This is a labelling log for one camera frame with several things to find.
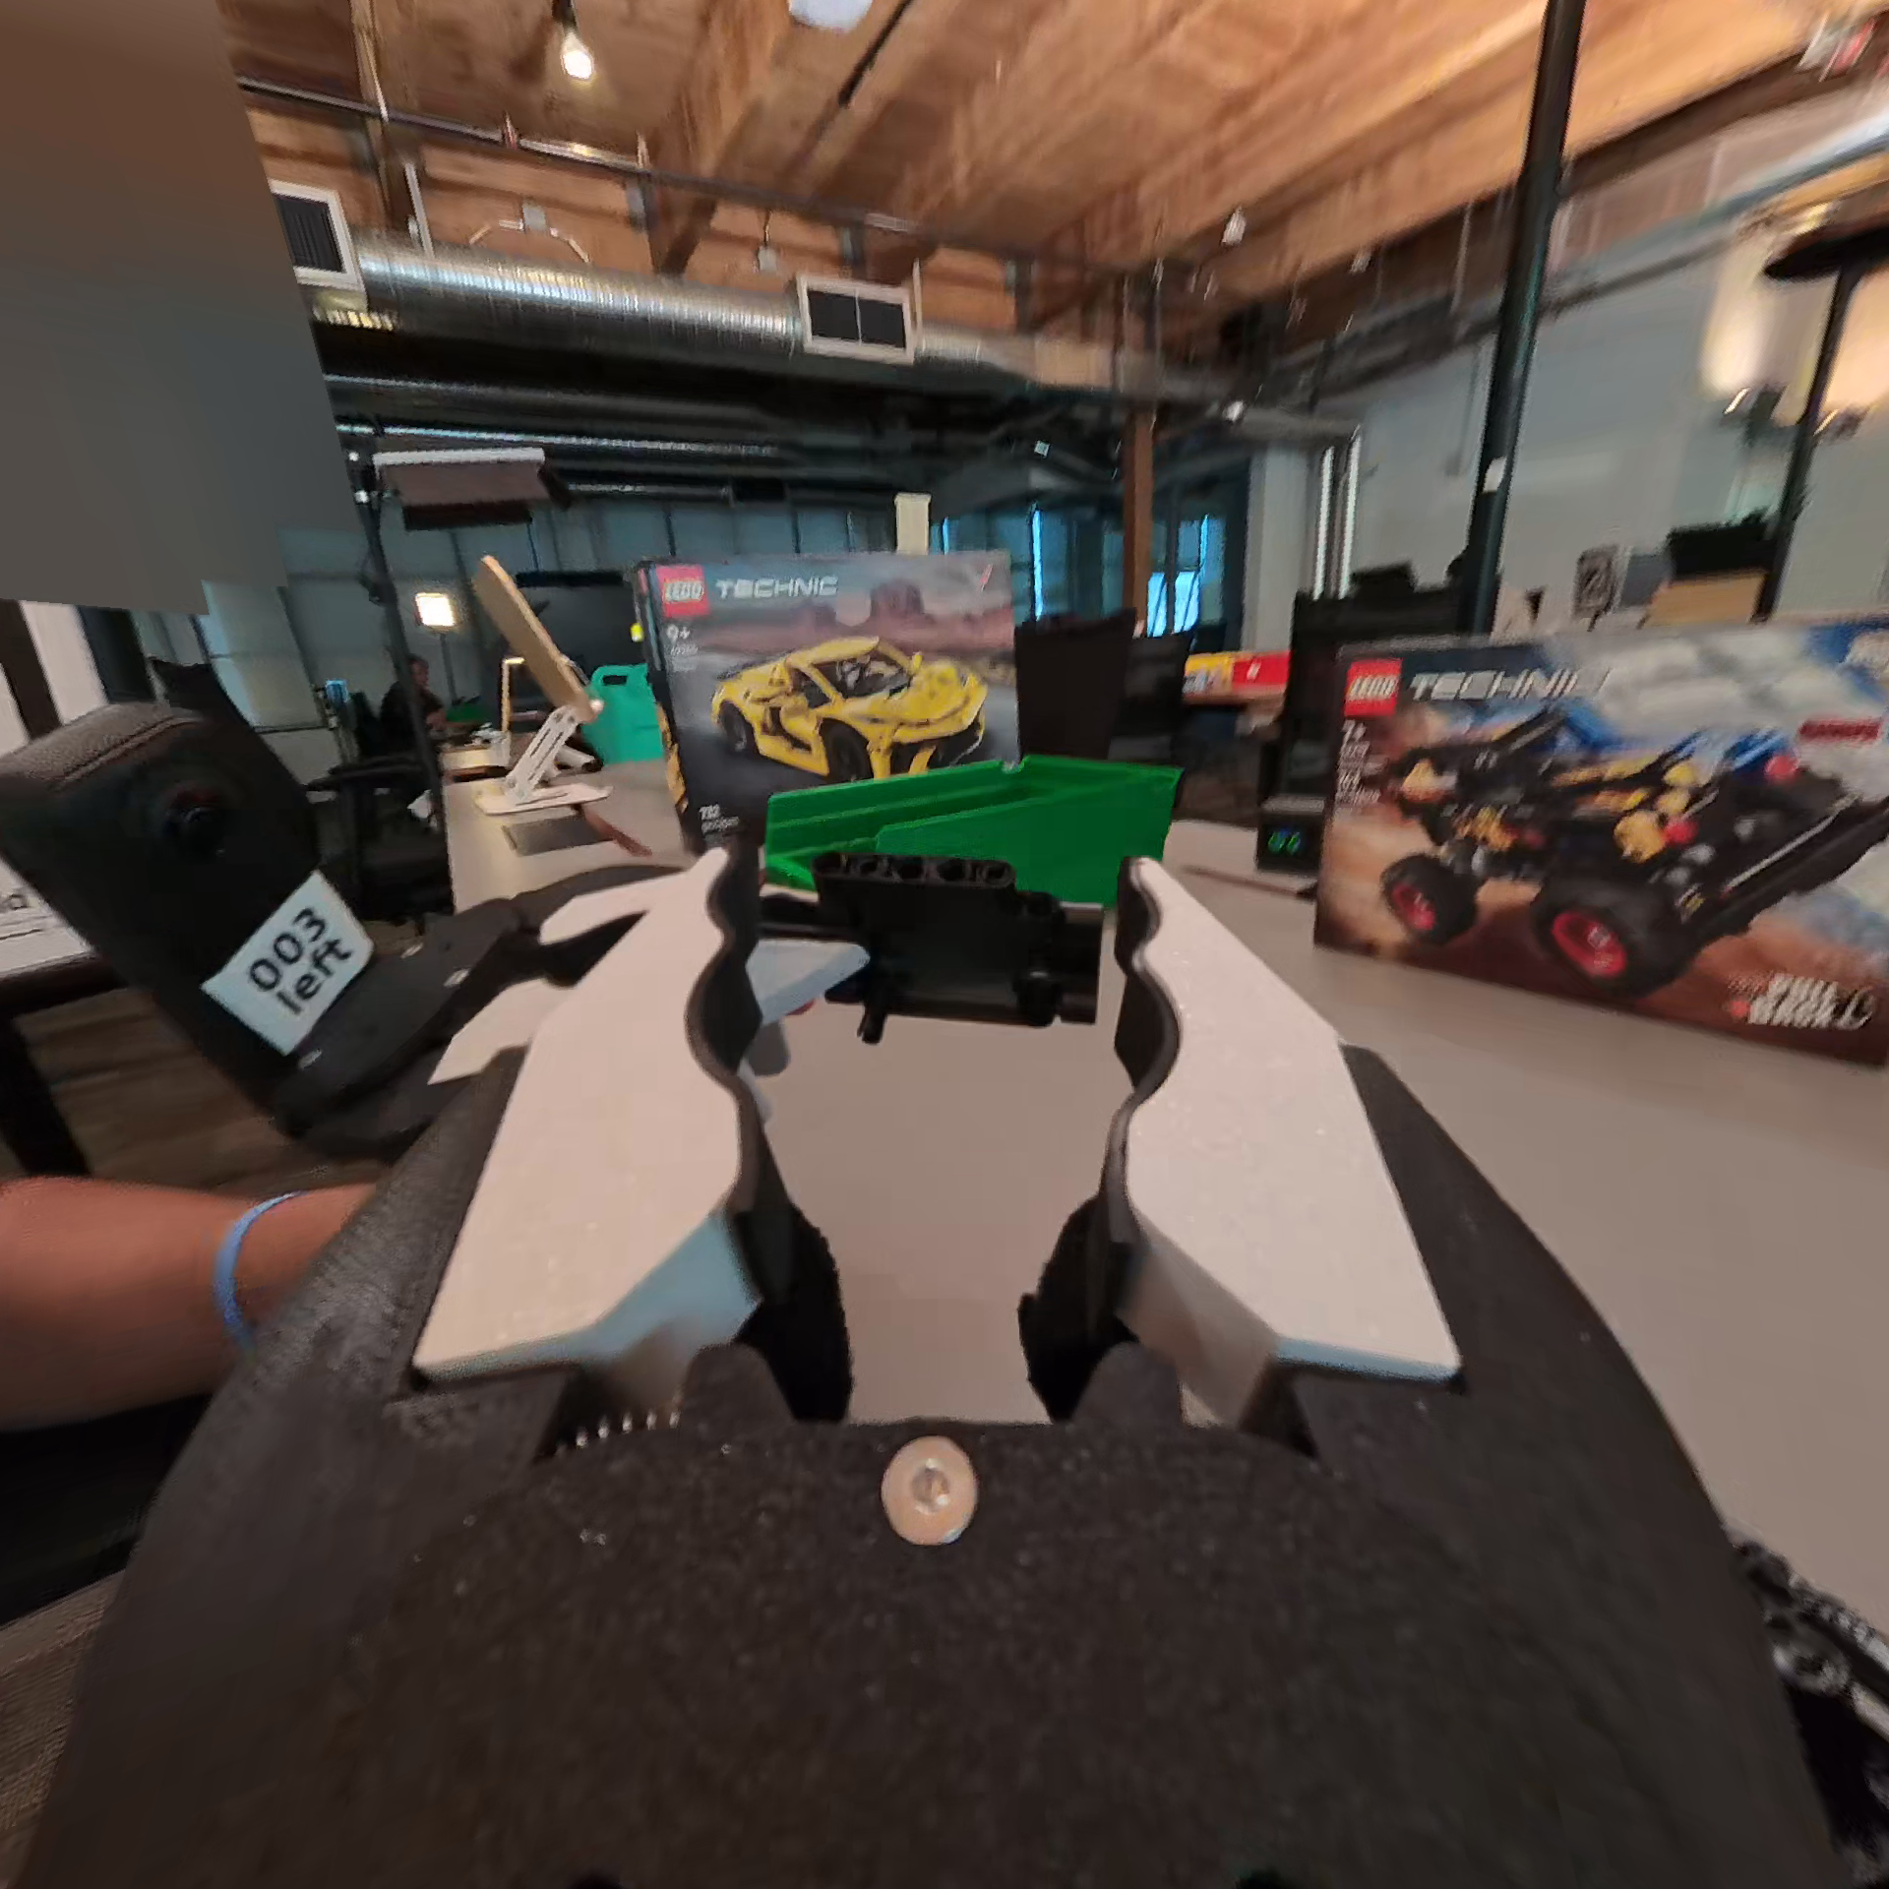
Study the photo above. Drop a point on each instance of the red and yellow box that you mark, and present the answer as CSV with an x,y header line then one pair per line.
x,y
1239,673

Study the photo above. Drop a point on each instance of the person's left forearm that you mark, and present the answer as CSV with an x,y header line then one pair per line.
x,y
118,1301

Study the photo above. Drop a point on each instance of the green plastic container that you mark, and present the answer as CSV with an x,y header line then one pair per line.
x,y
626,717

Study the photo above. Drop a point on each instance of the yellow car lego box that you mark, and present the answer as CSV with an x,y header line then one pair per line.
x,y
827,696

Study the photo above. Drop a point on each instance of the black lego piece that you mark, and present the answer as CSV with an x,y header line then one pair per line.
x,y
960,930

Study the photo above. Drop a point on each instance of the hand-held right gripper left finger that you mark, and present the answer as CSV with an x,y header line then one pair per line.
x,y
591,1180

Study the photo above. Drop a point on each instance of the green plastic bin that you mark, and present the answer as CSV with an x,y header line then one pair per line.
x,y
972,829

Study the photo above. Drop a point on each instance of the overhead light panel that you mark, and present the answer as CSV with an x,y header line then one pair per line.
x,y
458,480

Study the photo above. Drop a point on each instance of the black lego parts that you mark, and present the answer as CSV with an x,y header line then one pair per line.
x,y
1830,1652

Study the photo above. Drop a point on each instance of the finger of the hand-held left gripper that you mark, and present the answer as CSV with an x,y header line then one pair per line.
x,y
811,973
591,912

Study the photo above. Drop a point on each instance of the white air vent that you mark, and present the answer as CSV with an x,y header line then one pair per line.
x,y
314,234
855,318

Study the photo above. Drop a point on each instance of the black device with green display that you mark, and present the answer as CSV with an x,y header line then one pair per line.
x,y
1285,846

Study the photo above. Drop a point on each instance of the monster truck lego box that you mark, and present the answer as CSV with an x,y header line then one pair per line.
x,y
1594,829

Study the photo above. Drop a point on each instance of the black support pole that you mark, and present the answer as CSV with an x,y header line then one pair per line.
x,y
1528,224

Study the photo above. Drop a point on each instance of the blue wristband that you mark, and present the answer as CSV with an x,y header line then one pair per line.
x,y
229,1285

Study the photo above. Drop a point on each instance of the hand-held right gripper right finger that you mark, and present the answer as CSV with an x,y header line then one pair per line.
x,y
1270,1180

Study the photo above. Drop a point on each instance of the black office chair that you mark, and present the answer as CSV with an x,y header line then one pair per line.
x,y
384,829

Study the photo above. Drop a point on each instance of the ceiling lamp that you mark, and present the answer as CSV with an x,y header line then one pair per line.
x,y
574,57

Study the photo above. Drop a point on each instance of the black floor lamp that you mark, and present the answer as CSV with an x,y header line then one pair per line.
x,y
1822,369

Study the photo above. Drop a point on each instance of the silver ventilation duct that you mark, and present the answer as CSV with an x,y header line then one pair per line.
x,y
591,304

